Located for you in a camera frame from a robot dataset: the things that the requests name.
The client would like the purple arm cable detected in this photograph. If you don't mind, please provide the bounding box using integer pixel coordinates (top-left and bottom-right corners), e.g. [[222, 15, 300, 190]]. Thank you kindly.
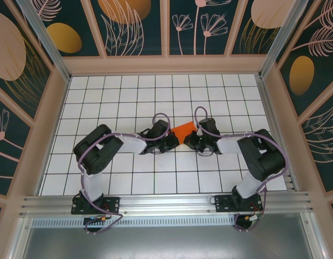
[[78, 112, 170, 236], [195, 107, 289, 233]]

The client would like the aluminium side frame bar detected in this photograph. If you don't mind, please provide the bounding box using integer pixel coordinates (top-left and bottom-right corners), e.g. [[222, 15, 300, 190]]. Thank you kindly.
[[301, 213, 328, 259], [9, 215, 34, 259]]

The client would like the single flower wall panel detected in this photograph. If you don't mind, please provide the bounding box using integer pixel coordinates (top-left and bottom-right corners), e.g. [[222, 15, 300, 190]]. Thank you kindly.
[[0, 87, 32, 196]]

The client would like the aluminium table side rail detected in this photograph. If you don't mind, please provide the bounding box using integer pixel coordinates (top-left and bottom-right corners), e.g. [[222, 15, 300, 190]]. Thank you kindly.
[[256, 74, 301, 193]]

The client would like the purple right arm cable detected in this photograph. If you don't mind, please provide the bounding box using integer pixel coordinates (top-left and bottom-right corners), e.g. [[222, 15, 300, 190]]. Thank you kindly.
[[195, 107, 289, 233]]

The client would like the orange circle leaves wall panel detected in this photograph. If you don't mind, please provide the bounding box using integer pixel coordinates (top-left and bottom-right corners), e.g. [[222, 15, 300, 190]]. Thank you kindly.
[[90, 0, 167, 57]]

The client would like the pink leaf outline wall panel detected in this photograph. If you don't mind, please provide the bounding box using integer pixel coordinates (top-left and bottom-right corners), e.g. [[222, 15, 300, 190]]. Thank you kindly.
[[300, 98, 333, 194]]

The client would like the large pink oval wall panel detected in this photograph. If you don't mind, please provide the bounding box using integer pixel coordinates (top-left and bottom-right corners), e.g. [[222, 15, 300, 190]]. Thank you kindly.
[[0, 0, 53, 121]]

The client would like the grey metal shelf plate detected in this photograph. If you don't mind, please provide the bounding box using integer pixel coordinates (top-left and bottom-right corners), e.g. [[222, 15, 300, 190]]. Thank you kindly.
[[20, 226, 318, 259]]

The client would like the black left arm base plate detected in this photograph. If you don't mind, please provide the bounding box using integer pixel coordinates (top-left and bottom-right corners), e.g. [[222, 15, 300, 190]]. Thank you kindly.
[[71, 196, 121, 215]]

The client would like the small black circuit board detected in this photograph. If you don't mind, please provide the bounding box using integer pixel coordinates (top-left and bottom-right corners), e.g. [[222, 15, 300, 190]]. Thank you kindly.
[[84, 215, 107, 223]]

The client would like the yellow oval feather wall panel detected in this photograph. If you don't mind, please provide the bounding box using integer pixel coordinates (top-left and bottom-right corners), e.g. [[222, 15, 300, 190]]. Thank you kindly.
[[275, 0, 333, 118]]

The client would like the aluminium corner post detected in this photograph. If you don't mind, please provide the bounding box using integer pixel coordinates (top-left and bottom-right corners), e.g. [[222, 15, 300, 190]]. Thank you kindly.
[[259, 0, 310, 79], [15, 0, 71, 81]]

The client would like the pink flowers wall panel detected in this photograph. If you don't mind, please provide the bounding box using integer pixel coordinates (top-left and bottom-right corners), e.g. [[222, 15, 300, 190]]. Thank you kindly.
[[168, 0, 244, 57]]

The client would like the slotted grey cable duct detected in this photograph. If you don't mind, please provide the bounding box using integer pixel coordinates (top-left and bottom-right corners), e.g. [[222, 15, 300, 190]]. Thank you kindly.
[[31, 217, 237, 228]]

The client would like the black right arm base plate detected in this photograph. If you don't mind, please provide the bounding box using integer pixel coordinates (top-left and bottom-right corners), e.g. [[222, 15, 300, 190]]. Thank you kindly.
[[214, 194, 263, 214]]

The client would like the long aluminium mounting rail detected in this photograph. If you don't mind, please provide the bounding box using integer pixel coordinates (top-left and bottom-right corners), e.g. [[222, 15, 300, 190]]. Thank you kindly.
[[19, 191, 314, 216]]

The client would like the pink circle wall panel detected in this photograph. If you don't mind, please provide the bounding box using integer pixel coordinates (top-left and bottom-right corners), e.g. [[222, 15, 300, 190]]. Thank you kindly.
[[230, 0, 302, 56]]

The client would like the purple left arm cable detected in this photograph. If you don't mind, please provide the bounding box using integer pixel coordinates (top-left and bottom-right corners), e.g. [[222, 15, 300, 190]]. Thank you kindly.
[[78, 112, 170, 236]]

